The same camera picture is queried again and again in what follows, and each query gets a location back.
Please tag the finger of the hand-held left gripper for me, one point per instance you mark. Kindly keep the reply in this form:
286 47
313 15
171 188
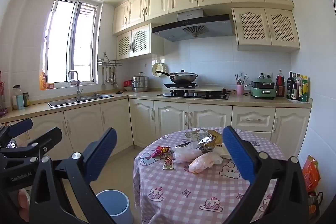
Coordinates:
47 136
19 127

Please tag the dark glass oil bottle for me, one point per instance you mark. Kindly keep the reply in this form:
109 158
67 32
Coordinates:
289 90

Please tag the metal utensil rack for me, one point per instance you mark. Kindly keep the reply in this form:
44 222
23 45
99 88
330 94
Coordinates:
110 62

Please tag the orange plastic bag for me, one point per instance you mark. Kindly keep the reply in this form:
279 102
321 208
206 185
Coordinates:
311 174

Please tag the kitchen window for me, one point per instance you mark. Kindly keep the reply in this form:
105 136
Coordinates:
65 43

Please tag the silver foil snack bag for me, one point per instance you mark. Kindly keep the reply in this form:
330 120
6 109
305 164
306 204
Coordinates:
202 140

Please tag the metal slotted turner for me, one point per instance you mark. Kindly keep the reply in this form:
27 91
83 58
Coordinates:
103 86

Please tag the person's left hand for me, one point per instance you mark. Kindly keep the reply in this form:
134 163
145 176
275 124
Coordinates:
23 203

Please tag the grey range hood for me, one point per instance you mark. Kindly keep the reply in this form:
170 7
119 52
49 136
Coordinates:
170 29

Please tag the bundle of chopsticks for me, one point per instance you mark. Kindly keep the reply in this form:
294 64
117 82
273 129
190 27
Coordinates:
240 79

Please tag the red utensil stand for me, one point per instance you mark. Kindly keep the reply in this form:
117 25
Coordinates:
2 98

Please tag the green yellow label bottle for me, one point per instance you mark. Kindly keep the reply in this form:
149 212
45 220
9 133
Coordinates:
305 91

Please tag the cream cabinet drawer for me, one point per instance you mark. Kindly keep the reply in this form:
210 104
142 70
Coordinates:
253 119

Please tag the pink utensil holder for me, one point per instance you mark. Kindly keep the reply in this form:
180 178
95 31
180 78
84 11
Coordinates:
240 90

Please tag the pink candy wrapper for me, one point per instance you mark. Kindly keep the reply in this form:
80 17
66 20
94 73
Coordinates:
158 151

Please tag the round table pink checked tablecloth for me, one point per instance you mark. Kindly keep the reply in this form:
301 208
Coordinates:
189 187

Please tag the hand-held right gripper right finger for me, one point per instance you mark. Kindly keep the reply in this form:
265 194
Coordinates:
239 153

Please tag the white wall socket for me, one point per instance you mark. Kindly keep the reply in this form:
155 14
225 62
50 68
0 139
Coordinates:
265 75

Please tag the orange bottle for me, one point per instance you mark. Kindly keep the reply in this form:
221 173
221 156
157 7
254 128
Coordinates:
43 82

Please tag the dark sauce bottle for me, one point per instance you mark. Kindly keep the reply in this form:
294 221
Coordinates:
299 91
294 91

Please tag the red patterned wrapper strip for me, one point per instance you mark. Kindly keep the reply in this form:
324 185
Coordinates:
168 163

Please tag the black gas stove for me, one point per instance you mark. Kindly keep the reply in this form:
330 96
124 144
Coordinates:
191 95

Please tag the stainless steel steamer pot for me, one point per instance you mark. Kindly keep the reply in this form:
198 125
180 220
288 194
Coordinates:
140 83

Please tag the green electric cooker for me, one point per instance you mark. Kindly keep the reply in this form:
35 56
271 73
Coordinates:
262 91

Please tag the cream lattice door cabinet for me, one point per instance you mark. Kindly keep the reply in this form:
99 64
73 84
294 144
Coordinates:
139 41
265 27

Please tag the stainless steel sink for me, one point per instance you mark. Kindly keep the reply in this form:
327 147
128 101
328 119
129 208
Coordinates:
78 102

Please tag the black wok with lid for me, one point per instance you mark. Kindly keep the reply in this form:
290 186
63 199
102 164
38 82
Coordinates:
183 77

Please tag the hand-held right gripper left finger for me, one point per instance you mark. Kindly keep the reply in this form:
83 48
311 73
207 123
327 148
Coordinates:
101 153

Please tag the cream base cabinets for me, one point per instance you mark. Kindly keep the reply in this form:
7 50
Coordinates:
168 119

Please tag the clear pinkish plastic bag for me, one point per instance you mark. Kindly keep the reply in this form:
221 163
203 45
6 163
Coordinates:
186 155
202 164

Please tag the white plastic wrapper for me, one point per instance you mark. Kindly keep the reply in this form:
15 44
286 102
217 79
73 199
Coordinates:
221 151

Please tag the beige kitchen countertop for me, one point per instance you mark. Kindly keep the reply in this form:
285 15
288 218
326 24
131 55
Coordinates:
141 95

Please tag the red container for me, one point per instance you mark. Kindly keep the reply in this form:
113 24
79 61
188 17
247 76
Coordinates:
127 83

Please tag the red label bottle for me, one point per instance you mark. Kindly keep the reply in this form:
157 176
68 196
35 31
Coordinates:
280 85

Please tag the light blue trash bin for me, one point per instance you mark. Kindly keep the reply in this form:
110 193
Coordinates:
118 211

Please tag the yellow round strainer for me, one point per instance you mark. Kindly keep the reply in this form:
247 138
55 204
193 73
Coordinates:
158 67

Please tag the metal ladle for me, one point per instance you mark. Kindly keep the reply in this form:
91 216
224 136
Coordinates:
115 85

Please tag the teal box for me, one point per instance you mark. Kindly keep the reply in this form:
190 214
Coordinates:
20 102

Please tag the small dark jar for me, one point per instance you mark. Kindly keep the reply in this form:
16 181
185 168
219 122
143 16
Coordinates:
26 100

